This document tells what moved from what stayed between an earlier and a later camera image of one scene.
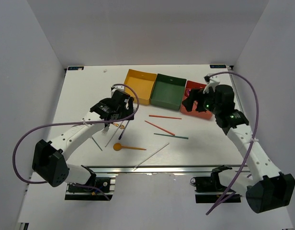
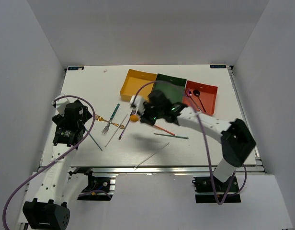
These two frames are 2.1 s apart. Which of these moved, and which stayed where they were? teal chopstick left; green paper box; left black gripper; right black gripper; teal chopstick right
Moved: left black gripper; right black gripper
Stayed: teal chopstick left; green paper box; teal chopstick right
